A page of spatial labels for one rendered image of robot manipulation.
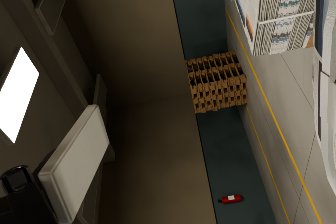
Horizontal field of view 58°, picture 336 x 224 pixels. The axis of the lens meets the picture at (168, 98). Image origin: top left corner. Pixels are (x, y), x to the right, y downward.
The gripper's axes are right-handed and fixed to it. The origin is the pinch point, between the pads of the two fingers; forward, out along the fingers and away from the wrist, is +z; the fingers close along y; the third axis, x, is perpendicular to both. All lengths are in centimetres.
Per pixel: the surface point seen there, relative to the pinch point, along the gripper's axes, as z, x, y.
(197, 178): 622, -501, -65
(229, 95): 653, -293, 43
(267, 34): 84, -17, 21
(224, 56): 742, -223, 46
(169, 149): 715, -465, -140
